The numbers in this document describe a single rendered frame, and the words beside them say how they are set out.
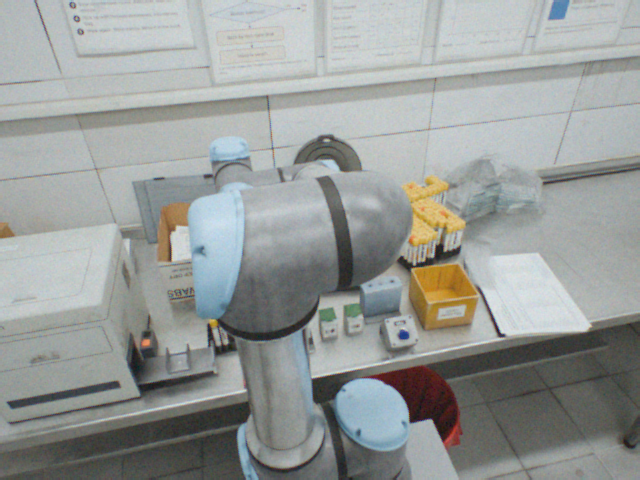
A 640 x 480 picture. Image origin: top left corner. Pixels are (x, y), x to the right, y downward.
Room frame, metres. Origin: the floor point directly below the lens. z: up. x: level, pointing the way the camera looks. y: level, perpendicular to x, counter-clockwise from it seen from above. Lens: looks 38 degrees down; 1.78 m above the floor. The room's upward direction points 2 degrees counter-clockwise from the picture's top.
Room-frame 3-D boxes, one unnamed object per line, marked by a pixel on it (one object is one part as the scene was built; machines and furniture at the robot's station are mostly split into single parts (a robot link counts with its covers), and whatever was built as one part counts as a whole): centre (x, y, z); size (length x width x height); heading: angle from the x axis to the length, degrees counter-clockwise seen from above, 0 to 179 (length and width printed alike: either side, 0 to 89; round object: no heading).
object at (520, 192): (1.39, -0.68, 0.94); 0.20 x 0.17 x 0.14; 74
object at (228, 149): (0.81, 0.17, 1.35); 0.09 x 0.08 x 0.11; 15
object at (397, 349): (0.78, -0.17, 0.92); 0.13 x 0.07 x 0.08; 12
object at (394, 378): (0.89, -0.24, 0.22); 0.38 x 0.37 x 0.44; 102
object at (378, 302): (0.88, -0.14, 0.92); 0.10 x 0.07 x 0.10; 104
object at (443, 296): (0.88, -0.31, 0.92); 0.13 x 0.13 x 0.10; 9
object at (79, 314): (0.74, 0.57, 1.03); 0.31 x 0.27 x 0.30; 102
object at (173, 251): (1.09, 0.34, 0.95); 0.29 x 0.25 x 0.15; 12
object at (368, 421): (0.42, -0.06, 1.08); 0.13 x 0.12 x 0.14; 105
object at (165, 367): (0.69, 0.36, 0.92); 0.21 x 0.07 x 0.05; 102
